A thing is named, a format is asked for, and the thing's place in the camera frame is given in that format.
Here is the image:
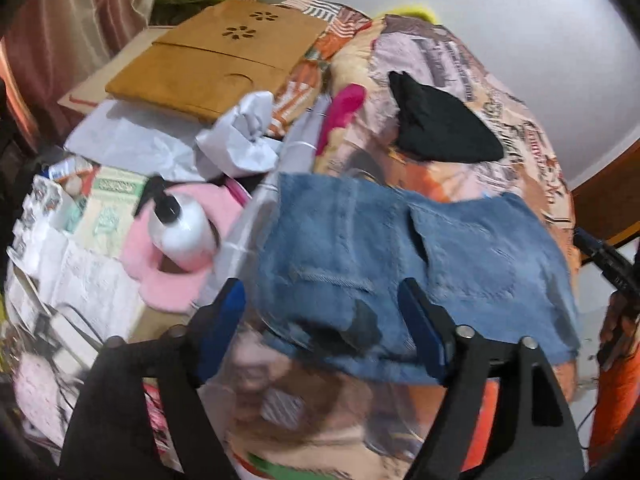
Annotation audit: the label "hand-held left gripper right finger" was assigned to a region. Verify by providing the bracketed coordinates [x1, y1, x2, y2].
[397, 277, 586, 480]

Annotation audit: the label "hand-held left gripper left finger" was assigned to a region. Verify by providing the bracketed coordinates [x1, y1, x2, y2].
[60, 277, 248, 480]

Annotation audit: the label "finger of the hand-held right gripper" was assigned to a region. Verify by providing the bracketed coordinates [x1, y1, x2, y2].
[574, 227, 640, 291]

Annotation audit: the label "blue denim pants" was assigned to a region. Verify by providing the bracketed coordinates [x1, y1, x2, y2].
[255, 172, 583, 386]

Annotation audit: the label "person's right hand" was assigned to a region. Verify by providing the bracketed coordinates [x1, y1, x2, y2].
[597, 290, 640, 371]

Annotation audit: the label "pink plush cushion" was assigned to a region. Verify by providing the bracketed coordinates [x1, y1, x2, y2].
[122, 183, 246, 313]

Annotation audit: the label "white pump bottle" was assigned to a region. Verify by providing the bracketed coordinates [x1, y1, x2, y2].
[147, 195, 218, 271]

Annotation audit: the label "white printed papers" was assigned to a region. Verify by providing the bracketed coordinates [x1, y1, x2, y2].
[10, 175, 146, 356]

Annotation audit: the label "green patterned booklet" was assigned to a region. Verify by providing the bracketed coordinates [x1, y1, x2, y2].
[75, 167, 148, 256]

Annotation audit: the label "lavender cloth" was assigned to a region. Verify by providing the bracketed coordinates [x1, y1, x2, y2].
[277, 95, 331, 181]

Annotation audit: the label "black cloth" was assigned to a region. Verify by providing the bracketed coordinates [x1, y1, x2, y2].
[387, 70, 505, 165]

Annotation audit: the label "flat white paper sheet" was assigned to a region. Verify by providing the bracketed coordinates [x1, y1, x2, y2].
[64, 99, 201, 181]

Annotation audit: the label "magenta cloth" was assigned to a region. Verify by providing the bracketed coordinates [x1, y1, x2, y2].
[316, 84, 366, 158]

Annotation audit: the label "brown wooden lap desk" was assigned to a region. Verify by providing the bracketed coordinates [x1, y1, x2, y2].
[105, 0, 331, 123]

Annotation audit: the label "printed blanket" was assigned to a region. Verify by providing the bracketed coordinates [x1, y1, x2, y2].
[220, 0, 581, 480]

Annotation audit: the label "light wooden board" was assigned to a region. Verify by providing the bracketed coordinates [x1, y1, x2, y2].
[57, 25, 173, 111]

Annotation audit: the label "yellow foam tube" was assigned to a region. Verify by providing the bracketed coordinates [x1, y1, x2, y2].
[385, 4, 437, 23]

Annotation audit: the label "striped pink curtain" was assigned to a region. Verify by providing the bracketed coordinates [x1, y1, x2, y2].
[0, 0, 161, 151]

